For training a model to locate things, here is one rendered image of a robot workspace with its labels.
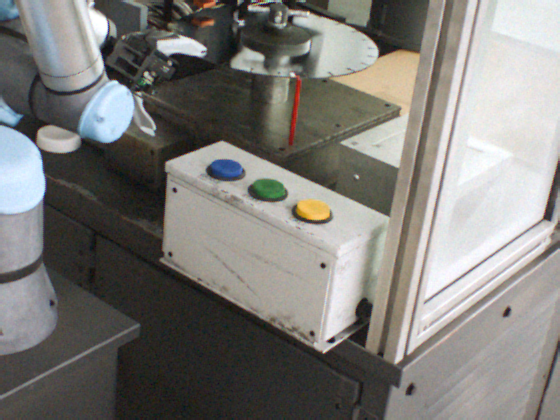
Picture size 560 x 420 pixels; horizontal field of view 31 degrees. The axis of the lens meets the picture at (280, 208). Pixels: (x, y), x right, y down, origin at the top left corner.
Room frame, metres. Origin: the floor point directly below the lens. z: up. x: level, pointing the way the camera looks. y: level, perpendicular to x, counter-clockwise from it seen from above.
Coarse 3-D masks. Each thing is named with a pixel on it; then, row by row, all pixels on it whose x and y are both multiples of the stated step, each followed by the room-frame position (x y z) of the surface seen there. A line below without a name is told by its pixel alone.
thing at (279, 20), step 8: (280, 0) 1.59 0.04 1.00; (248, 8) 1.54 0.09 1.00; (256, 8) 1.54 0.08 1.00; (264, 8) 1.54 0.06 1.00; (272, 8) 1.53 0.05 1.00; (280, 8) 1.53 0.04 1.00; (288, 8) 1.54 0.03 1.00; (272, 16) 1.53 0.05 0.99; (280, 16) 1.51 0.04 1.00; (296, 16) 1.54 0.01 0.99; (304, 16) 1.54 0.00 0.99; (272, 24) 1.53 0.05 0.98; (280, 24) 1.53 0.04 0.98
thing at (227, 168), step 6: (216, 162) 1.15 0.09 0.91; (222, 162) 1.15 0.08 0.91; (228, 162) 1.16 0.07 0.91; (234, 162) 1.16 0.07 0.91; (210, 168) 1.14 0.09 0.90; (216, 168) 1.14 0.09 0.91; (222, 168) 1.14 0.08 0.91; (228, 168) 1.14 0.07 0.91; (234, 168) 1.14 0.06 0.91; (240, 168) 1.14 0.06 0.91; (216, 174) 1.13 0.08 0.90; (222, 174) 1.13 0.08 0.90; (228, 174) 1.13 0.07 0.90; (234, 174) 1.13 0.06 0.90; (240, 174) 1.14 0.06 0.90
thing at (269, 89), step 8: (256, 80) 1.52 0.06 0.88; (264, 80) 1.51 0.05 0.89; (272, 80) 1.51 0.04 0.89; (280, 80) 1.52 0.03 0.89; (288, 80) 1.54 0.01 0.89; (256, 88) 1.52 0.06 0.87; (264, 88) 1.51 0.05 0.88; (272, 88) 1.51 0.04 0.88; (280, 88) 1.52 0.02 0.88; (288, 88) 1.54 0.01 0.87; (256, 96) 1.52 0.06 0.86; (264, 96) 1.51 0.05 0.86; (272, 96) 1.51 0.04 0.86; (280, 96) 1.52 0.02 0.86
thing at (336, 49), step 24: (192, 24) 1.56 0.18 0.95; (216, 24) 1.58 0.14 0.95; (240, 24) 1.59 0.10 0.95; (312, 24) 1.64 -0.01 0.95; (336, 24) 1.66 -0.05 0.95; (216, 48) 1.46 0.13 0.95; (240, 48) 1.48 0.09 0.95; (312, 48) 1.52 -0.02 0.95; (336, 48) 1.53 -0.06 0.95; (360, 48) 1.55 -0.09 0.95; (264, 72) 1.38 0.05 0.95; (288, 72) 1.40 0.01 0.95; (312, 72) 1.41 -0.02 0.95; (336, 72) 1.42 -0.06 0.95
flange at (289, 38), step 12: (252, 24) 1.57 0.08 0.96; (264, 24) 1.53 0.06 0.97; (288, 24) 1.55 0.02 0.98; (252, 36) 1.51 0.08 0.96; (264, 36) 1.51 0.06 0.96; (276, 36) 1.52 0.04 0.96; (288, 36) 1.53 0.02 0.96; (300, 36) 1.54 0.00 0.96; (264, 48) 1.49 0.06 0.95; (276, 48) 1.49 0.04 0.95; (288, 48) 1.49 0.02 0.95; (300, 48) 1.51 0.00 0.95
